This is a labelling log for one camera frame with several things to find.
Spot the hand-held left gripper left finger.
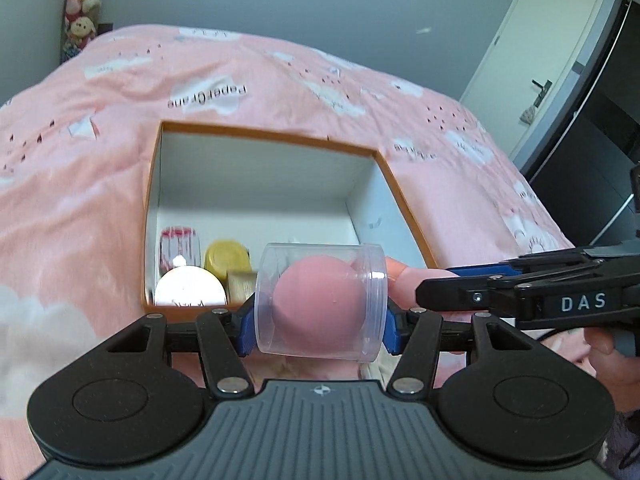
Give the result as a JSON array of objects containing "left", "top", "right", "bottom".
[{"left": 107, "top": 294, "right": 258, "bottom": 397}]

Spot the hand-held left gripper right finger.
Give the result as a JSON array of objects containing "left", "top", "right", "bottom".
[{"left": 382, "top": 305, "right": 527, "bottom": 396}]

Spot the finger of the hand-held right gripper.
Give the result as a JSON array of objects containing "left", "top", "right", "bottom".
[
  {"left": 442, "top": 247, "right": 593, "bottom": 281},
  {"left": 414, "top": 274, "right": 526, "bottom": 318}
]

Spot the gold jewelry box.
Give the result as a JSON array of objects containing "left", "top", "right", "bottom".
[{"left": 226, "top": 270, "right": 260, "bottom": 307}]

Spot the clear plastic cylinder container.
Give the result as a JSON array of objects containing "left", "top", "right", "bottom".
[{"left": 254, "top": 242, "right": 390, "bottom": 362}]

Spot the pink makeup sponge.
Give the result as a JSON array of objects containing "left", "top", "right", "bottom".
[{"left": 272, "top": 255, "right": 373, "bottom": 347}]

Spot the orange cardboard box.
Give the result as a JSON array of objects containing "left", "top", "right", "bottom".
[{"left": 140, "top": 120, "right": 443, "bottom": 318}]

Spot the person's right hand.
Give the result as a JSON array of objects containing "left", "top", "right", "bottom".
[{"left": 584, "top": 329, "right": 640, "bottom": 413}]

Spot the peach rounded object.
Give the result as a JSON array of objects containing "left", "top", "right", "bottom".
[{"left": 384, "top": 257, "right": 458, "bottom": 313}]

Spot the white round compact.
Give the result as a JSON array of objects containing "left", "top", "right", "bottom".
[{"left": 154, "top": 266, "right": 228, "bottom": 307}]

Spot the yellow round jar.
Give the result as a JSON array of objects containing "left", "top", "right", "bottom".
[{"left": 204, "top": 240, "right": 254, "bottom": 281}]

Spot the red and white glass cup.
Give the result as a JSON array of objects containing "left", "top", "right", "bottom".
[{"left": 159, "top": 226, "right": 202, "bottom": 278}]

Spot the purple fuzzy cloth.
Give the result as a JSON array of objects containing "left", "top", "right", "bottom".
[{"left": 597, "top": 407, "right": 640, "bottom": 480}]

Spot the dark glass wardrobe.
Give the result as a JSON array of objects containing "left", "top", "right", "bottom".
[{"left": 520, "top": 0, "right": 640, "bottom": 261}]

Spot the pink printed bedsheet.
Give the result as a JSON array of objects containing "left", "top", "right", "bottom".
[{"left": 0, "top": 24, "right": 608, "bottom": 426}]

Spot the white door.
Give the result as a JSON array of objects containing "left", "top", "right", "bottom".
[{"left": 457, "top": 0, "right": 621, "bottom": 161}]

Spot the stack of plush toys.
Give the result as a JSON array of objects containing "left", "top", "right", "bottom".
[{"left": 59, "top": 0, "right": 107, "bottom": 64}]

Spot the black door handle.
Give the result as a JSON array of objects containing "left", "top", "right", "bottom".
[{"left": 530, "top": 79, "right": 554, "bottom": 111}]

